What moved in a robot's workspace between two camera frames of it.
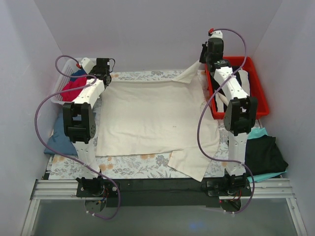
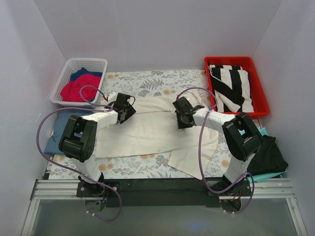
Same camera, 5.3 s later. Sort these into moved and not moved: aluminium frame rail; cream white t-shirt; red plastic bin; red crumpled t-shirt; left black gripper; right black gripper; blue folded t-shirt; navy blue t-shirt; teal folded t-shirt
Moved: left black gripper; cream white t-shirt; right black gripper
Not moved: blue folded t-shirt; red plastic bin; aluminium frame rail; teal folded t-shirt; red crumpled t-shirt; navy blue t-shirt
